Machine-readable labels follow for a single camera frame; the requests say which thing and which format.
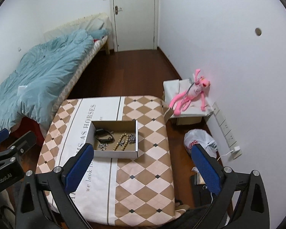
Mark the white box side table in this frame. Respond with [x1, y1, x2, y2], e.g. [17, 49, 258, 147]
[163, 79, 213, 126]

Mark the white charger plug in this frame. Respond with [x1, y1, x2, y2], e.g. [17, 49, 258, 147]
[230, 146, 242, 159]

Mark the pink panther plush toy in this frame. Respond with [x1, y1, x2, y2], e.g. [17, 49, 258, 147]
[169, 69, 211, 116]

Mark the teal blue duvet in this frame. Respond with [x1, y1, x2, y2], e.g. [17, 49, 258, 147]
[0, 29, 111, 129]

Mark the black watch band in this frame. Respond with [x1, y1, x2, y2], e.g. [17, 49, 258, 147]
[94, 129, 115, 144]

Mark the checkered white brown tablecloth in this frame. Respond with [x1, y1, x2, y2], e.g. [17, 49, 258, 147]
[36, 95, 185, 227]

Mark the white door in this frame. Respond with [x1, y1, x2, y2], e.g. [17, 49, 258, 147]
[110, 0, 159, 52]

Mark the white pillow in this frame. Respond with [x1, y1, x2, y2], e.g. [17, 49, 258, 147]
[81, 18, 104, 32]

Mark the bed with patterned mattress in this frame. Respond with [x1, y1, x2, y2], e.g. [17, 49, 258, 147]
[0, 13, 111, 134]

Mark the white cardboard box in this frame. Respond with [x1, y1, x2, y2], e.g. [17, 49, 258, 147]
[86, 120, 138, 159]

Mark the white plastic bag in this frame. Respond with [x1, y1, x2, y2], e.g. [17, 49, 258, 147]
[184, 129, 218, 158]

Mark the wooden bead bracelet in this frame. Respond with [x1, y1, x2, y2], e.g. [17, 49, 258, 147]
[112, 131, 130, 152]

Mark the white power strip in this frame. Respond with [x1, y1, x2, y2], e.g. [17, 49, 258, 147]
[212, 102, 237, 148]

